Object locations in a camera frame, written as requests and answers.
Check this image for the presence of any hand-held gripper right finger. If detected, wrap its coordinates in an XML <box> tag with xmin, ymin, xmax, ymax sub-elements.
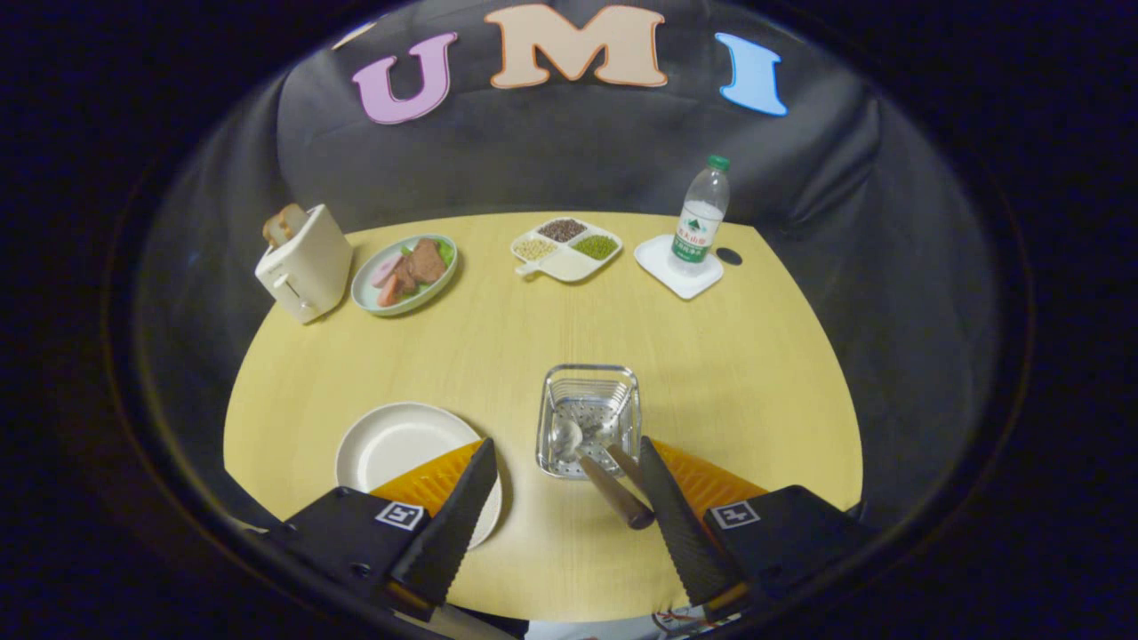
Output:
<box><xmin>638</xmin><ymin>436</ymin><xmax>881</xmax><ymax>623</ymax></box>

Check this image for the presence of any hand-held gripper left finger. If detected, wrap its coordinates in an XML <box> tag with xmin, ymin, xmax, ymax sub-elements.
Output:
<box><xmin>267</xmin><ymin>437</ymin><xmax>501</xmax><ymax>623</ymax></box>

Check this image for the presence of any wooden handled metal spoon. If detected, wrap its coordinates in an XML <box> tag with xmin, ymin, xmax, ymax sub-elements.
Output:
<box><xmin>551</xmin><ymin>418</ymin><xmax>656</xmax><ymax>531</ymax></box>

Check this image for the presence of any wooden handled metal fork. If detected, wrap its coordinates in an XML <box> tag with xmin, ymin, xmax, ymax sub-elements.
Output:
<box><xmin>605</xmin><ymin>442</ymin><xmax>659</xmax><ymax>503</ymax></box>

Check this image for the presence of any large white plate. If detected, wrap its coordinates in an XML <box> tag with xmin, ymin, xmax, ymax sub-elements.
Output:
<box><xmin>335</xmin><ymin>402</ymin><xmax>504</xmax><ymax>550</ymax></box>

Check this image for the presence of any white printed paper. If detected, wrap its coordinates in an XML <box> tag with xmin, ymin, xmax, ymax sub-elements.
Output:
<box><xmin>525</xmin><ymin>609</ymin><xmax>739</xmax><ymax>640</ymax></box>

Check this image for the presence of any pale green food plate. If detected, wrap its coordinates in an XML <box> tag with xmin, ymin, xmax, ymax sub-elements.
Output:
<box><xmin>350</xmin><ymin>233</ymin><xmax>460</xmax><ymax>317</ymax></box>

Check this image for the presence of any brown meat slice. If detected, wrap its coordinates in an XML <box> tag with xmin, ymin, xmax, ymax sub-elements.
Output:
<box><xmin>407</xmin><ymin>238</ymin><xmax>448</xmax><ymax>285</ymax></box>

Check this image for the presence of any white square coaster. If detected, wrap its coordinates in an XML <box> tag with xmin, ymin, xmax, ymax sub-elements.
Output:
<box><xmin>633</xmin><ymin>234</ymin><xmax>725</xmax><ymax>300</ymax></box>

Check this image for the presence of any white divided seasoning dish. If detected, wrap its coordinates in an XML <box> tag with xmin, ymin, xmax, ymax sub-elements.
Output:
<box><xmin>510</xmin><ymin>217</ymin><xmax>623</xmax><ymax>284</ymax></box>

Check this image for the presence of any cream toaster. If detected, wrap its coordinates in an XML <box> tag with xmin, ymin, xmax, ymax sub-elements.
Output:
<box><xmin>255</xmin><ymin>204</ymin><xmax>354</xmax><ymax>324</ymax></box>

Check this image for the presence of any clear plastic water bottle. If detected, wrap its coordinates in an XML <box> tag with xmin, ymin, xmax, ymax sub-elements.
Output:
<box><xmin>669</xmin><ymin>155</ymin><xmax>732</xmax><ymax>276</ymax></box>

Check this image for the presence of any metal wire cutlery basket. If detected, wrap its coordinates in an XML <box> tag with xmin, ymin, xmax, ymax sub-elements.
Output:
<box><xmin>535</xmin><ymin>364</ymin><xmax>643</xmax><ymax>481</ymax></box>

